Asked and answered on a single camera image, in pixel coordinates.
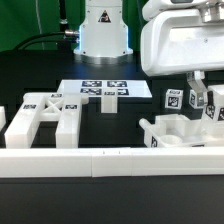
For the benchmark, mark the white chair back frame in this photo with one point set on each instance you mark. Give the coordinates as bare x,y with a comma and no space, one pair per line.
64,109

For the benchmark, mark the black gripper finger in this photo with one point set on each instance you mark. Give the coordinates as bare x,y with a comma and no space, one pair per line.
195,81

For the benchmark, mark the white front fence bar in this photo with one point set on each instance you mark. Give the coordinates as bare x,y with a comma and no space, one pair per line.
111,162

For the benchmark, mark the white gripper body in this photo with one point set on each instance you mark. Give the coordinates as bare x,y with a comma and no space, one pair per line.
178,41

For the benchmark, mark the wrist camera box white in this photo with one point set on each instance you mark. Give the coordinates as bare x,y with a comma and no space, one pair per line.
154,7

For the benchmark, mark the white chair seat part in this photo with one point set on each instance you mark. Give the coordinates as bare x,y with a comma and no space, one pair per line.
170,131

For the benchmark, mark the white side block left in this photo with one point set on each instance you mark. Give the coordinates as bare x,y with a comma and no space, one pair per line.
2,117

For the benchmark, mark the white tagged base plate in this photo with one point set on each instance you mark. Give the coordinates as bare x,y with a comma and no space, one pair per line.
106,88

